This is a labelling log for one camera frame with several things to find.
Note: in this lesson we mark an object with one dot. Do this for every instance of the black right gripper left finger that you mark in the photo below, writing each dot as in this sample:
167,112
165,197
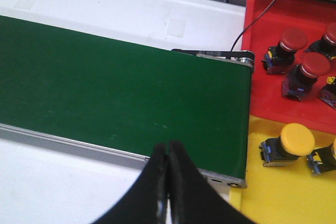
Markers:
146,199

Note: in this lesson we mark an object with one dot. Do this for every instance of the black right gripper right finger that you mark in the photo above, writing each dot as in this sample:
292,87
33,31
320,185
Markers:
192,198

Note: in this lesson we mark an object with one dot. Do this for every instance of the yellow plastic tray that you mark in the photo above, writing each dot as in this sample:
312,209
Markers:
289,194

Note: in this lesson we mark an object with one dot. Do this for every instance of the green conveyor belt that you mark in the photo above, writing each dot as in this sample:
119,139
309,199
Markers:
124,96

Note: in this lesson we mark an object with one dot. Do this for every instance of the yellow push button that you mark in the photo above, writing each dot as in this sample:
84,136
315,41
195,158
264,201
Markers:
294,141
322,160

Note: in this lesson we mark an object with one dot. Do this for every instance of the red push button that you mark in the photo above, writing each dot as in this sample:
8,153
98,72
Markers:
300,79
327,93
326,44

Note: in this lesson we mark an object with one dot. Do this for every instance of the red emergency stop button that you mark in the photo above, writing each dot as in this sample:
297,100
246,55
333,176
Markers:
279,58

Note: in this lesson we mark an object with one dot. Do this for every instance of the red plastic bin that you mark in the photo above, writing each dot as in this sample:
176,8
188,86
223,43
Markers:
312,17

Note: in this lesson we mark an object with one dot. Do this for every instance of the steel right end bracket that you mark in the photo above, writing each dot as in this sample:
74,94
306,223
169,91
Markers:
224,180

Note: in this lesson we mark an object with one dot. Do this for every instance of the aluminium conveyor front rail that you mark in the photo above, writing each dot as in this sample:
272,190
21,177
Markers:
73,147

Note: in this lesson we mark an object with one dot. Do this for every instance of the black belt drive bracket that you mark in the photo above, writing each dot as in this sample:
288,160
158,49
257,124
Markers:
245,57

